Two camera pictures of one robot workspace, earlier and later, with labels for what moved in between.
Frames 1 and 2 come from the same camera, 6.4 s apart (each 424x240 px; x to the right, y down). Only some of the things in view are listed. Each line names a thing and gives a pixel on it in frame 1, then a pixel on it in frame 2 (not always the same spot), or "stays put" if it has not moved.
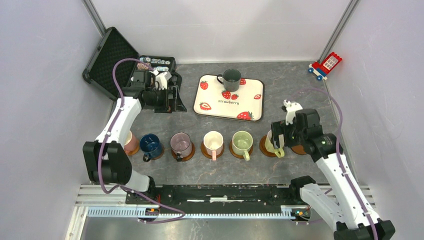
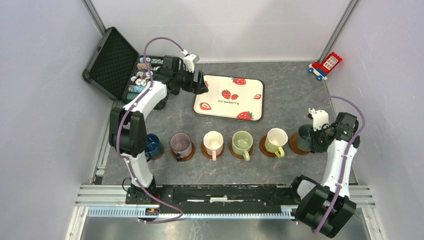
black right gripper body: (292, 135) to (318, 140)
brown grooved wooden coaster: (236, 155) stays put
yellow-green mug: (269, 145) stays put
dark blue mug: (150, 145) stays put
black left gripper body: (159, 99) to (185, 80)
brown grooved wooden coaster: (298, 149) stays put
